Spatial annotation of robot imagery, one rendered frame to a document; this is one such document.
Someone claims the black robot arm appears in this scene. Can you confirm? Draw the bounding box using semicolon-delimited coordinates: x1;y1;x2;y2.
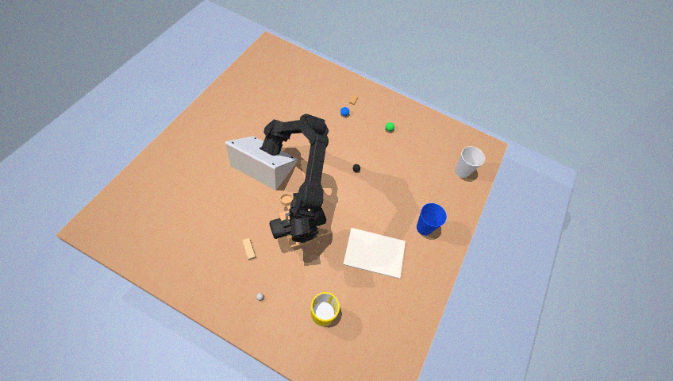
260;114;329;243

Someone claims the white rectangular sheet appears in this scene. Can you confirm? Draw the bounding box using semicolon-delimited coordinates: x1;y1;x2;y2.
343;228;405;279

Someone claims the grey paper cup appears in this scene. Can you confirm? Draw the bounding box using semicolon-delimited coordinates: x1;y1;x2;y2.
455;146;485;178

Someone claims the yellow cup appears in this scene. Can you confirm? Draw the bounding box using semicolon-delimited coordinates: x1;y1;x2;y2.
311;292;340;326

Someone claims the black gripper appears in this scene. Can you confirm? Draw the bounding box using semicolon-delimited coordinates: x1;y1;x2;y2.
269;208;326;239

